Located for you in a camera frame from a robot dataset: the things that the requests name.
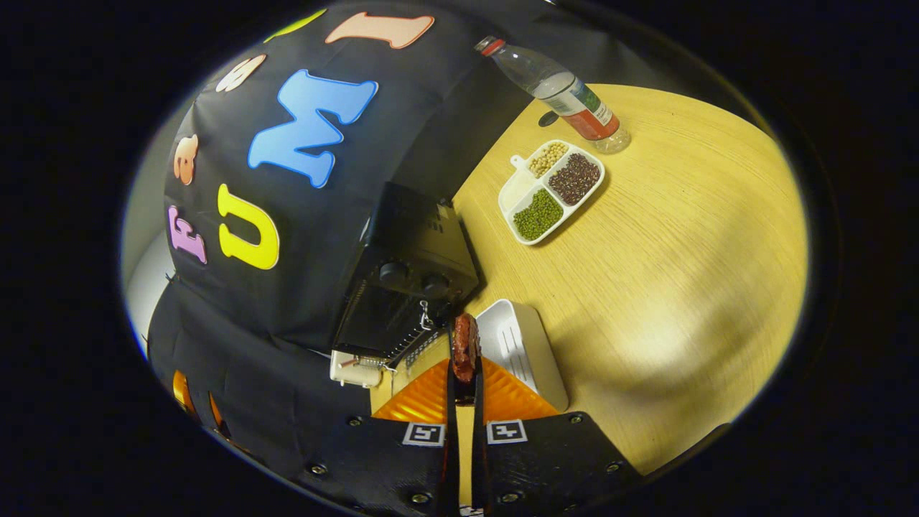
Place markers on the white rectangular dish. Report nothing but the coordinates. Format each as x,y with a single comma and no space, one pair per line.
531,352

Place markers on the white divided bean plate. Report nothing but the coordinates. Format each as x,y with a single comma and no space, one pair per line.
553,190

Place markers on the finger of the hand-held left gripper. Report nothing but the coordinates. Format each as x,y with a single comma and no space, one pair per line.
184,395
219,416

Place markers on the clear plastic bottle red label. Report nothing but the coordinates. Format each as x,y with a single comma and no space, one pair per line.
567,93

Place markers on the red meat piece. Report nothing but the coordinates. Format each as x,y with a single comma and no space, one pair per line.
465,345

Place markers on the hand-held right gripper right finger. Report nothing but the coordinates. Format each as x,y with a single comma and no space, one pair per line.
546,459

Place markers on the small black disc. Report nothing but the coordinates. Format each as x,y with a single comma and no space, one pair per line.
548,119

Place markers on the black electric oven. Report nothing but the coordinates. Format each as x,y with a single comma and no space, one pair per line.
416,237

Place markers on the black backdrop cloth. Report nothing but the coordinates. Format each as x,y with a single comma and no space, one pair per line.
301,215

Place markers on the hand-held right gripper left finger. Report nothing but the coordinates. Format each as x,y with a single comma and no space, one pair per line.
388,459

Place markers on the white countertop appliance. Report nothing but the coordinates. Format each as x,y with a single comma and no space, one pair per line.
344,370

